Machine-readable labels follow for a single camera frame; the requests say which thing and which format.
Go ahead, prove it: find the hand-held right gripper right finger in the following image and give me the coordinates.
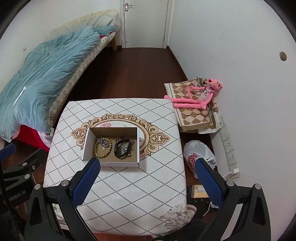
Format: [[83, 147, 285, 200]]
[[195, 158, 271, 241]]

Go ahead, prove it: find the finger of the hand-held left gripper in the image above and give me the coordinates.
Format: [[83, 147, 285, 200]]
[[0, 143, 16, 163], [3, 148, 47, 186]]

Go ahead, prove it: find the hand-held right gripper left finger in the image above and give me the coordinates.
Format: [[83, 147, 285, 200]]
[[24, 158, 101, 241]]

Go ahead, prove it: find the cardboard box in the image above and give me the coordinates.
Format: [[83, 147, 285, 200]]
[[83, 126, 140, 168]]

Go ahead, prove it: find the wooden bead bracelet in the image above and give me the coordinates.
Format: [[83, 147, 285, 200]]
[[94, 137, 112, 159]]

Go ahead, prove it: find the black watch band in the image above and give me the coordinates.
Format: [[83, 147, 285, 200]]
[[114, 138, 136, 160]]

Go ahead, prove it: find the thin silver necklace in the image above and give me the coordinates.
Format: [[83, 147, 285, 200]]
[[126, 139, 136, 158]]

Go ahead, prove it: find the yellow tissue box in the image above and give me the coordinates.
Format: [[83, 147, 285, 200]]
[[193, 185, 210, 199]]

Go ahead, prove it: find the red cloth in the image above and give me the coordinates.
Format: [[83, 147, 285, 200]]
[[11, 125, 50, 152]]

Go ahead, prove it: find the white plastic bag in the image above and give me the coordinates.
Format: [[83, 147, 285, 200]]
[[183, 140, 218, 173]]

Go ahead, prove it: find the white power strip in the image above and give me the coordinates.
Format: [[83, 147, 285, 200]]
[[217, 115, 241, 179]]

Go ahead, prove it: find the white diamond patterned tablecloth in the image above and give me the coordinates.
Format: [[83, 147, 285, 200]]
[[43, 98, 197, 237]]

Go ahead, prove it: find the dark fuzzy cloth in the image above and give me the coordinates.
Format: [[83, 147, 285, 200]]
[[153, 219, 208, 241]]

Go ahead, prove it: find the brown checkered cushion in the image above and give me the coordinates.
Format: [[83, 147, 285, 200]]
[[164, 79, 219, 134]]

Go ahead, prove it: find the pink panther plush toy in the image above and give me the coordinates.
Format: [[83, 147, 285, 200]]
[[164, 79, 223, 110]]

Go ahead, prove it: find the blue blanket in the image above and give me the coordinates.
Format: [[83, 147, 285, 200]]
[[0, 25, 117, 142]]

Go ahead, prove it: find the beige checkered mattress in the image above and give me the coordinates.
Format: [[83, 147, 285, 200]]
[[47, 31, 116, 127]]

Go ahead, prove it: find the pale quilted pillow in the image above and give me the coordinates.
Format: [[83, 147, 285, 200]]
[[92, 13, 116, 30]]

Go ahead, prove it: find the white door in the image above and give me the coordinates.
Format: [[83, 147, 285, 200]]
[[120, 0, 173, 49]]

